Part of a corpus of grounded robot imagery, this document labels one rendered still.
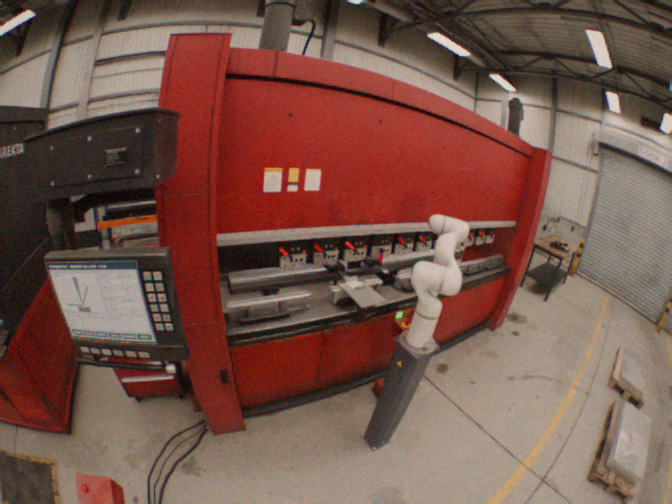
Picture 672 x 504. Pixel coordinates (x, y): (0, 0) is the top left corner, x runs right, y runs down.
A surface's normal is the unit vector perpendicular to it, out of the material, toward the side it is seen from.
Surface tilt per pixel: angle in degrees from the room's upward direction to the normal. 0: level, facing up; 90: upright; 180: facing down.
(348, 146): 90
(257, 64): 90
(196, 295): 90
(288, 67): 90
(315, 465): 0
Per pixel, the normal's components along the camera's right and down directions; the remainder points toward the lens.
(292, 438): 0.11, -0.92
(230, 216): 0.47, 0.39
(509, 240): -0.88, 0.09
